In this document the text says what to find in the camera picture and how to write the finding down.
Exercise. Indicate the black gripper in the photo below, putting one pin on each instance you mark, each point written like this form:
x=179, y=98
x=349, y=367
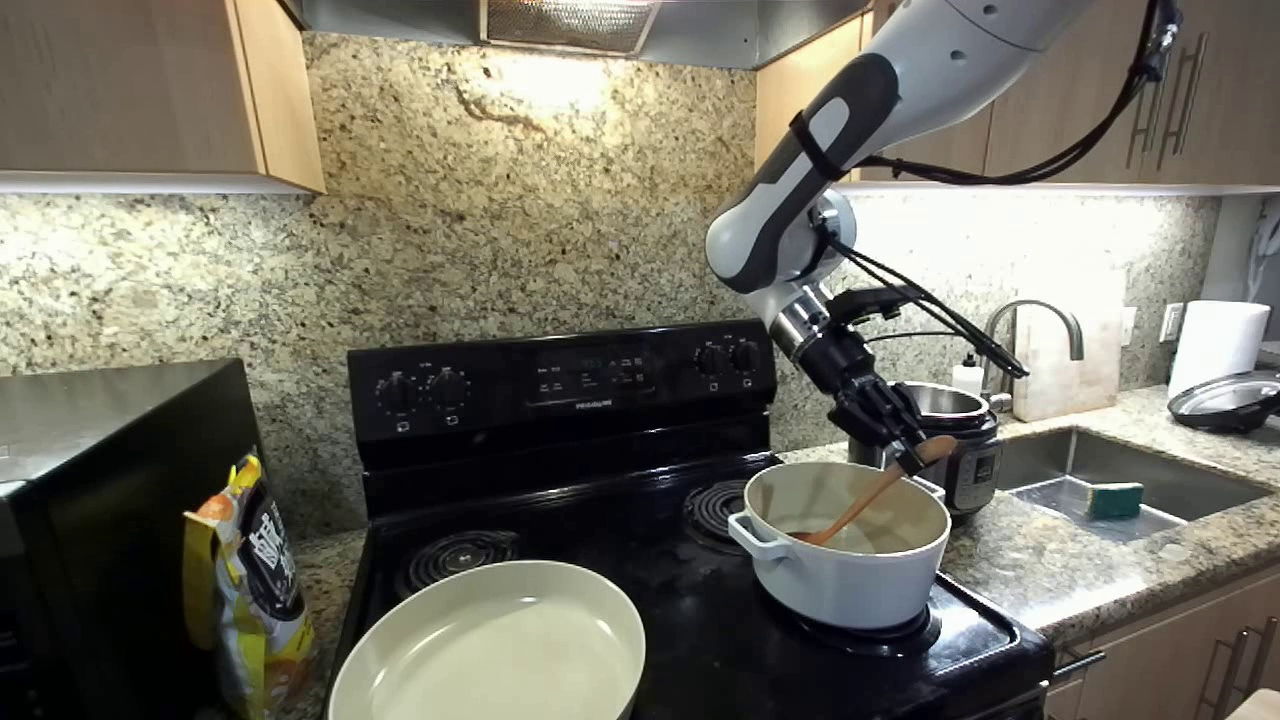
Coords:
x=852, y=383

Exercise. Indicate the wooden spoon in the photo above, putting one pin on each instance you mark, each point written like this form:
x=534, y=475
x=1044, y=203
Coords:
x=866, y=504

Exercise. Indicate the stainless steel pot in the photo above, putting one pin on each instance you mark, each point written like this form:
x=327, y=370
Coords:
x=967, y=426

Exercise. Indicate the white soap bottle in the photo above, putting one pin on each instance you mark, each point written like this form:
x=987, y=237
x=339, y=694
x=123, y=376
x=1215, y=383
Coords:
x=967, y=376

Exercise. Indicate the white cutting board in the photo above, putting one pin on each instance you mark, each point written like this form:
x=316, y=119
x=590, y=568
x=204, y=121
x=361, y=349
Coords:
x=1095, y=383

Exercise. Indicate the chrome faucet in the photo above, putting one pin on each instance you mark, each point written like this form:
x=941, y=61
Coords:
x=1062, y=312

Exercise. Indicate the green sponge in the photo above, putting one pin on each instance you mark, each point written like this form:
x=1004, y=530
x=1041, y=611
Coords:
x=1113, y=500

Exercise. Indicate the steel sink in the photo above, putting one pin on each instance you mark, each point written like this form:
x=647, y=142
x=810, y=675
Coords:
x=1175, y=483

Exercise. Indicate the black round lid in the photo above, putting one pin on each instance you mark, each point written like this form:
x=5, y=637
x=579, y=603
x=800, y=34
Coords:
x=1225, y=402

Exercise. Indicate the white paper towel roll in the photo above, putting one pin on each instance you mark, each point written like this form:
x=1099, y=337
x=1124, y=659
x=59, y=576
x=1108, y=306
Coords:
x=1217, y=346

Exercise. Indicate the wooden base cabinet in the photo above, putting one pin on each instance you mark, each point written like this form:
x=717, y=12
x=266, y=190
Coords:
x=1175, y=653

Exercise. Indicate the black electric stove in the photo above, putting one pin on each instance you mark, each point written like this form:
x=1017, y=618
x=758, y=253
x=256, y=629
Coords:
x=563, y=402

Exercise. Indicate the steel range hood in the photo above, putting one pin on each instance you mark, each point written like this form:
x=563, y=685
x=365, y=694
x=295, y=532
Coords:
x=573, y=24

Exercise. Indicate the yellow black snack bag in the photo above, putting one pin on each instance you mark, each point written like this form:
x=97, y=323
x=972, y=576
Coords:
x=253, y=587

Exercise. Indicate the black microwave oven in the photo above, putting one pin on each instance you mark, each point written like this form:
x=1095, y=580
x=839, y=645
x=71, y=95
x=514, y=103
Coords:
x=107, y=532

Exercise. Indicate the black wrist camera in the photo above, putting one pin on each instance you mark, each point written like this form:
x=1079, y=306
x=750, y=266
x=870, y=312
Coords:
x=870, y=306

